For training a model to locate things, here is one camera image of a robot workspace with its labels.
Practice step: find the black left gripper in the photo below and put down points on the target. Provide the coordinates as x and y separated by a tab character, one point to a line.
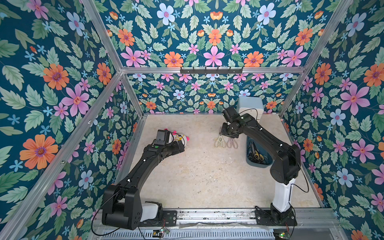
176	149

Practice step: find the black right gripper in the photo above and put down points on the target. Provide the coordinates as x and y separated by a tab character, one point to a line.
227	130

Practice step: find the pink scissors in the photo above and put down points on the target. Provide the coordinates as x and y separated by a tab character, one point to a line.
232	143

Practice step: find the cream yellow scissors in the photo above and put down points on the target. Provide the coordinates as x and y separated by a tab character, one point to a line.
220	141

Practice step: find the black yellow scissors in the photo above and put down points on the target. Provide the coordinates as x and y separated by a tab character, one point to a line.
254	155

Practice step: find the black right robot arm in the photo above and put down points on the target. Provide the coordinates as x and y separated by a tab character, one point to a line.
286	158

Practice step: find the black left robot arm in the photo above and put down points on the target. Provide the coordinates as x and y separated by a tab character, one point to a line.
122	206

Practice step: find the teal plastic storage box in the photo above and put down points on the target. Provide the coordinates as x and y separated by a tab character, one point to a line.
268	159

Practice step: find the white pink plush toy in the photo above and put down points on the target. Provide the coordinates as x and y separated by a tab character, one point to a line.
180	137

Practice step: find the small white drawer cabinet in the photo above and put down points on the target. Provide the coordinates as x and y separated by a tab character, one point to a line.
251	105

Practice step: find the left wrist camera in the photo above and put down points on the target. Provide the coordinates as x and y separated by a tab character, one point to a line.
163	138

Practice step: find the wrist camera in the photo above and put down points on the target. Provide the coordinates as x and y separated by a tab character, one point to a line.
230	114
163	138

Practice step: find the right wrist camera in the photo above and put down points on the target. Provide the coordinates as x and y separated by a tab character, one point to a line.
230	114

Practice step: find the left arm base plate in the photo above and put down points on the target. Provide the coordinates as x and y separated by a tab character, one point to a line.
166	219

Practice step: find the black hook rail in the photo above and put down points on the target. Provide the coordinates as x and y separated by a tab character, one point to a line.
206	70

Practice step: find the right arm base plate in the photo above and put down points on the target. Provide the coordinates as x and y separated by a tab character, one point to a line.
275	218

